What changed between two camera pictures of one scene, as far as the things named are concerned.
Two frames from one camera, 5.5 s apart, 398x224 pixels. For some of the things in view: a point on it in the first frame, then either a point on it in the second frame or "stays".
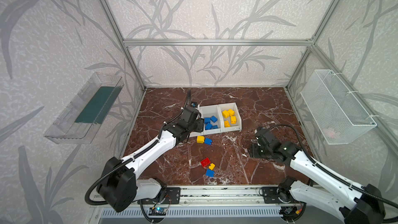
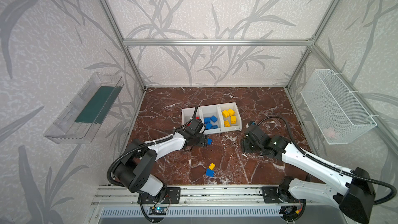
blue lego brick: (213, 119) stays
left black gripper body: (197, 124) -> (200, 141)
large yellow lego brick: (225, 113) stays
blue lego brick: (208, 126) stays
